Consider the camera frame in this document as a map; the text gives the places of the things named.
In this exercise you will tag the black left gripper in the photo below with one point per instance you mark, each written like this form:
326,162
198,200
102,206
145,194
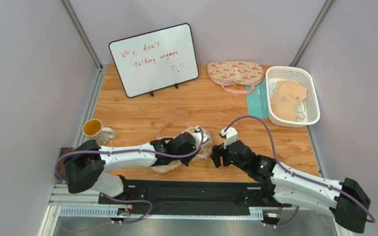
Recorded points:
186,162

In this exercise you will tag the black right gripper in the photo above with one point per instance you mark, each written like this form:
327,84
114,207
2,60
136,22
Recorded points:
223,156

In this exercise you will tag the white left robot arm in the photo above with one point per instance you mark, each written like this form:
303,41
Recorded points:
87,168

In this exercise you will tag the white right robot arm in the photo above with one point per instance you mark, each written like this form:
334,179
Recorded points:
345,201

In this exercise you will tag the stacked floral laundry bags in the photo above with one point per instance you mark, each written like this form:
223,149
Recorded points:
236,72

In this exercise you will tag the teal card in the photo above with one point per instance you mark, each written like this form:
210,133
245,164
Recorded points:
257,101

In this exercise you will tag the white plastic basket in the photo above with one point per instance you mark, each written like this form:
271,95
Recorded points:
310,106

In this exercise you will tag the beige bras in basket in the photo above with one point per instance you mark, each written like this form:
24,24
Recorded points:
286,98

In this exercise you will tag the whiteboard with red writing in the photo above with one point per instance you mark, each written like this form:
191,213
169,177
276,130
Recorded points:
155,60

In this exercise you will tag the yellow patterned mug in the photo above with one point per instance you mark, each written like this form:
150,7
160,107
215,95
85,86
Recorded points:
94,129

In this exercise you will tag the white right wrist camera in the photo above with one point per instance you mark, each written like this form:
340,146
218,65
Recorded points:
230,136

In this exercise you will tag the aluminium frame rail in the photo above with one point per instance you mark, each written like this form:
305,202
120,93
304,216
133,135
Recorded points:
94,203

